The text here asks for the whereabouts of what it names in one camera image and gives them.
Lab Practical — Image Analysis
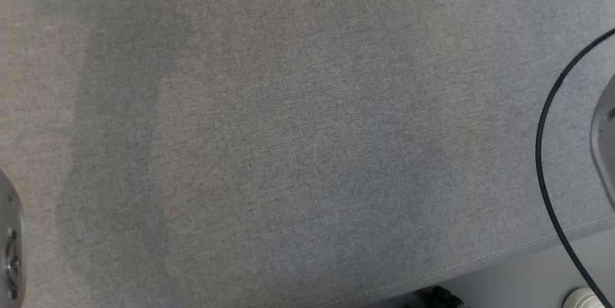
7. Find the black knobby object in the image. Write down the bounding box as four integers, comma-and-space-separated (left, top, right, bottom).
416, 286, 464, 308

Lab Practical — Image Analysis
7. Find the white rounded object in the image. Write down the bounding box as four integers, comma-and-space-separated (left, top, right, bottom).
562, 288, 601, 308

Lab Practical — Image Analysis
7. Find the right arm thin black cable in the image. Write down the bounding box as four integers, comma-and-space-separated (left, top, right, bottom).
535, 28, 615, 308

